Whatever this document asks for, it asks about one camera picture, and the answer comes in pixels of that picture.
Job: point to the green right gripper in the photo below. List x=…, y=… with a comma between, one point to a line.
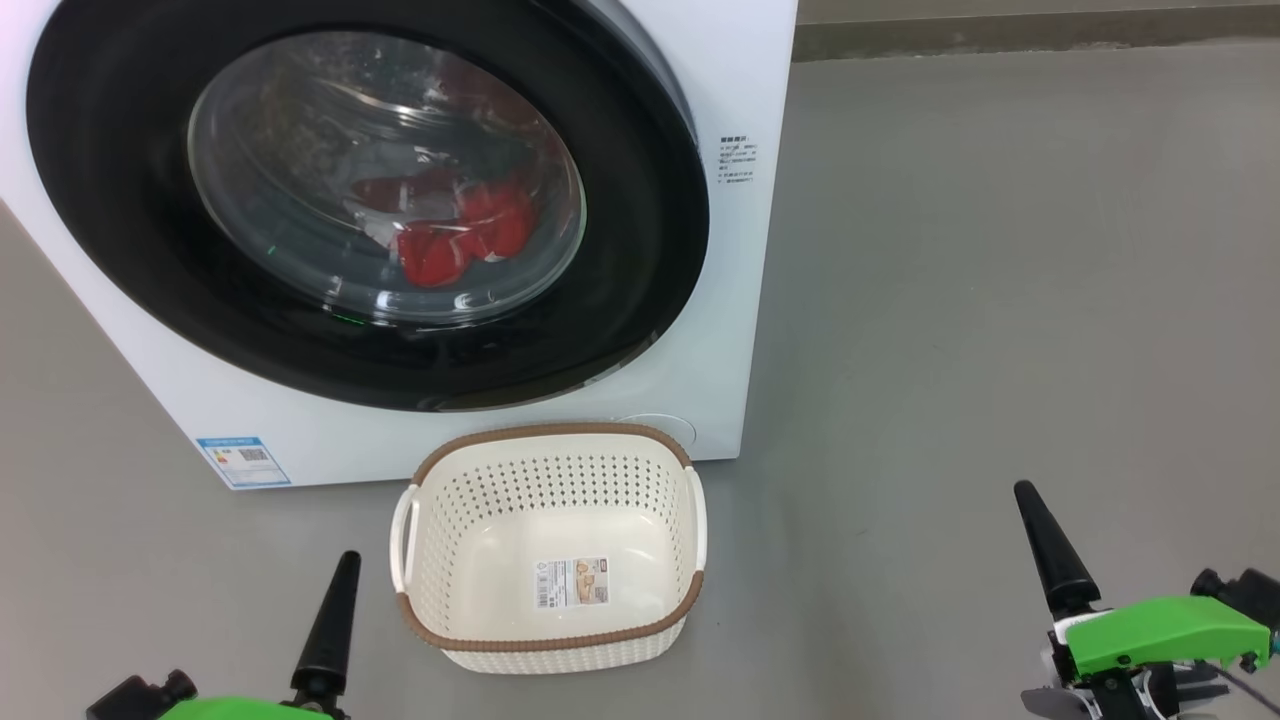
x=1160, y=630

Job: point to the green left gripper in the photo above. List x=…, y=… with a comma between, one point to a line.
x=230, y=710

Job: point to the red and white garment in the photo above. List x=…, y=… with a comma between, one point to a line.
x=440, y=255

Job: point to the washing machine door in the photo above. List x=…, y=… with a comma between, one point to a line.
x=120, y=200

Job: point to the cream basket with brown rim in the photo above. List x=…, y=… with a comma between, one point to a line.
x=470, y=470

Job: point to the white front-load washing machine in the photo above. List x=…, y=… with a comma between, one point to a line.
x=720, y=300

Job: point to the steel washer drum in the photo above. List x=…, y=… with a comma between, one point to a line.
x=330, y=130

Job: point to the blue energy label sticker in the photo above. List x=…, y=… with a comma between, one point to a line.
x=243, y=462

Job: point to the round white filter cover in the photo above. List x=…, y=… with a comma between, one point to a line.
x=675, y=428

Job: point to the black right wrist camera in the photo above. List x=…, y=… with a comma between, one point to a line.
x=1250, y=592

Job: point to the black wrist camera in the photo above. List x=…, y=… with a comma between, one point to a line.
x=140, y=697
x=1250, y=592

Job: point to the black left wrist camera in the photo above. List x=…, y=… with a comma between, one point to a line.
x=140, y=697

